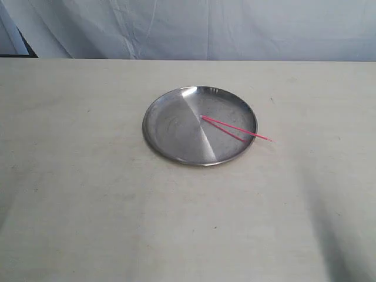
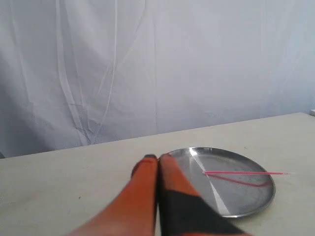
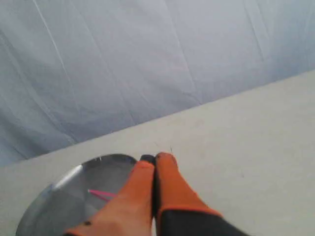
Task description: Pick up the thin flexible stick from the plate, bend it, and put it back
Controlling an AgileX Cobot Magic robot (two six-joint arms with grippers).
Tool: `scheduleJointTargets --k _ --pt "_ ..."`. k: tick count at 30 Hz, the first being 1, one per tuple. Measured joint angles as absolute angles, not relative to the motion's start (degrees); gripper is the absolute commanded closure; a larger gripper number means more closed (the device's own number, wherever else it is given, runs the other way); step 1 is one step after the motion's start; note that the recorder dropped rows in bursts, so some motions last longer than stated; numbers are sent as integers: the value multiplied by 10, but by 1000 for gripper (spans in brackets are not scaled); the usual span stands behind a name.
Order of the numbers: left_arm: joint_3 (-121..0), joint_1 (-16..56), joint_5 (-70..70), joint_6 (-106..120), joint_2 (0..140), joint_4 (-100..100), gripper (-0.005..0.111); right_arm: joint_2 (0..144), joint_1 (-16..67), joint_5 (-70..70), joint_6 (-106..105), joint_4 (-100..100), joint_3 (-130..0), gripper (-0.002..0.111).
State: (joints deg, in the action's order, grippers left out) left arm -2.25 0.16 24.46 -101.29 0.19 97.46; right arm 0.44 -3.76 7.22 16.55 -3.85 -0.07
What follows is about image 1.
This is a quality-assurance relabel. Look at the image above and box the black frame at left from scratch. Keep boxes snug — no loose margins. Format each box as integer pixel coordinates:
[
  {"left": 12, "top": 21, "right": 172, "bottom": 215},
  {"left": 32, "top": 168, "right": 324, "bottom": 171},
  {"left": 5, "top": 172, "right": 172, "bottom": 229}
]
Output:
[{"left": 1, "top": 29, "right": 38, "bottom": 58}]

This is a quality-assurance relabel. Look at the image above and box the round stainless steel plate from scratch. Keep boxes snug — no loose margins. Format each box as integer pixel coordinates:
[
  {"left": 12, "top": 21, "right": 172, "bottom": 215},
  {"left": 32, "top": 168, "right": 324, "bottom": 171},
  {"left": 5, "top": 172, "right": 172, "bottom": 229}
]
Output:
[{"left": 142, "top": 86, "right": 258, "bottom": 166}]

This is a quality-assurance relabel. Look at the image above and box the thin pink straw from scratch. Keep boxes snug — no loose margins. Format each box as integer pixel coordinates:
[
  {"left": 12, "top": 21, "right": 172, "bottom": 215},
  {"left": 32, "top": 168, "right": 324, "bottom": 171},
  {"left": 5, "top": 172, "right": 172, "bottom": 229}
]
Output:
[{"left": 200, "top": 115, "right": 276, "bottom": 143}]

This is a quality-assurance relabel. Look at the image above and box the grey backdrop sheet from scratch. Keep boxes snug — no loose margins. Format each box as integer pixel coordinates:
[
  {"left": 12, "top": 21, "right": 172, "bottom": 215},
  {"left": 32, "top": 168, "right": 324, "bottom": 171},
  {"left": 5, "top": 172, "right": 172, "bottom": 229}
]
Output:
[{"left": 1, "top": 1, "right": 375, "bottom": 61}]

